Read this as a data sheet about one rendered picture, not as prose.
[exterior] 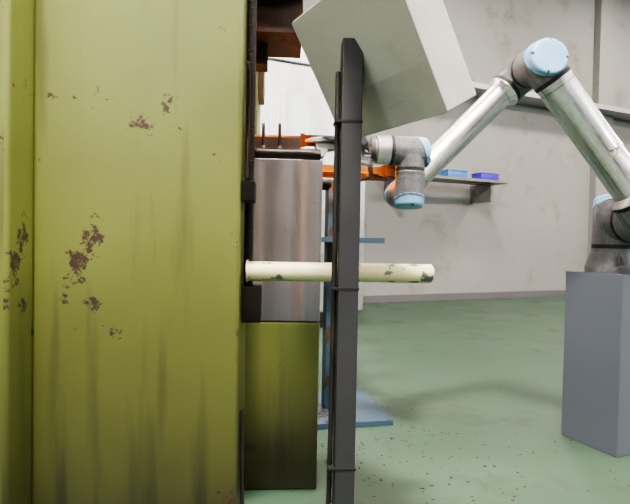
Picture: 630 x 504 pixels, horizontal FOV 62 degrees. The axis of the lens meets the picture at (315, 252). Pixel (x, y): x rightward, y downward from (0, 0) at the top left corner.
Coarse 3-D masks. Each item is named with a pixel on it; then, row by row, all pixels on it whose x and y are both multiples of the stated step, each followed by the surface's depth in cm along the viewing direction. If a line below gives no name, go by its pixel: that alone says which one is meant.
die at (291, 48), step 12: (264, 0) 144; (276, 0) 144; (288, 0) 144; (300, 0) 145; (264, 12) 144; (276, 12) 144; (288, 12) 145; (300, 12) 145; (264, 24) 144; (276, 24) 144; (288, 24) 145; (264, 36) 148; (276, 36) 147; (288, 36) 147; (276, 48) 157; (288, 48) 156; (300, 48) 156
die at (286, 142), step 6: (258, 138) 145; (270, 138) 145; (276, 138) 145; (282, 138) 145; (288, 138) 145; (294, 138) 145; (300, 138) 146; (258, 144) 145; (270, 144) 145; (276, 144) 145; (282, 144) 145; (288, 144) 145; (294, 144) 146; (300, 144) 146
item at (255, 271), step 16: (256, 272) 119; (272, 272) 119; (288, 272) 120; (304, 272) 120; (320, 272) 120; (368, 272) 121; (384, 272) 121; (400, 272) 121; (416, 272) 121; (432, 272) 122
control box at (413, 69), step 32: (320, 0) 101; (352, 0) 94; (384, 0) 88; (416, 0) 86; (320, 32) 106; (352, 32) 98; (384, 32) 92; (416, 32) 86; (448, 32) 89; (320, 64) 111; (384, 64) 96; (416, 64) 90; (448, 64) 89; (384, 96) 100; (416, 96) 93; (448, 96) 89; (384, 128) 105
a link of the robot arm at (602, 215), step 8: (600, 200) 180; (608, 200) 178; (592, 208) 185; (600, 208) 180; (608, 208) 177; (592, 216) 185; (600, 216) 180; (608, 216) 175; (592, 224) 185; (600, 224) 180; (608, 224) 175; (592, 232) 184; (600, 232) 180; (608, 232) 177; (592, 240) 184; (600, 240) 180; (608, 240) 178; (616, 240) 176; (624, 240) 173
